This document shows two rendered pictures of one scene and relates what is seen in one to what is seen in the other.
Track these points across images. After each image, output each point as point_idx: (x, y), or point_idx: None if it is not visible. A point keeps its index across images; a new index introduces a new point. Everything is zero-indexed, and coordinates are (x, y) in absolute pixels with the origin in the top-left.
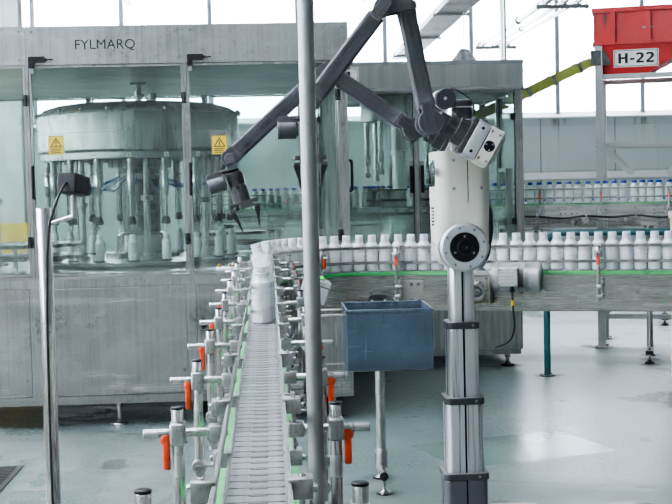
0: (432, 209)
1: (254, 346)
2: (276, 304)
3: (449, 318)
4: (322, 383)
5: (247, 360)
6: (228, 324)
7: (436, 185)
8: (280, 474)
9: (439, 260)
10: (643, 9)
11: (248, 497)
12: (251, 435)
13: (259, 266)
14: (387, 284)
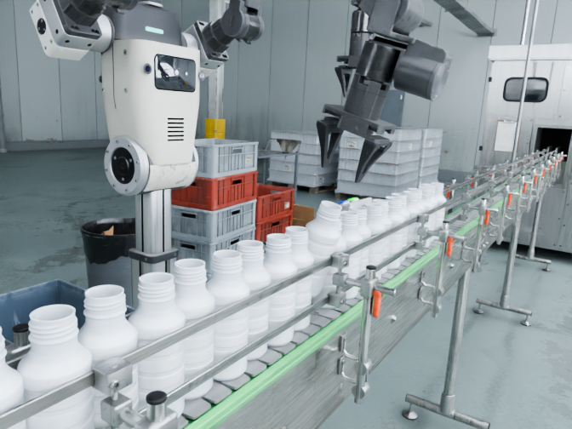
0: (174, 120)
1: (475, 212)
2: (471, 178)
3: (165, 248)
4: (511, 155)
5: (491, 204)
6: (477, 225)
7: (197, 91)
8: (515, 179)
9: (174, 182)
10: None
11: (524, 178)
12: (516, 184)
13: (437, 184)
14: None
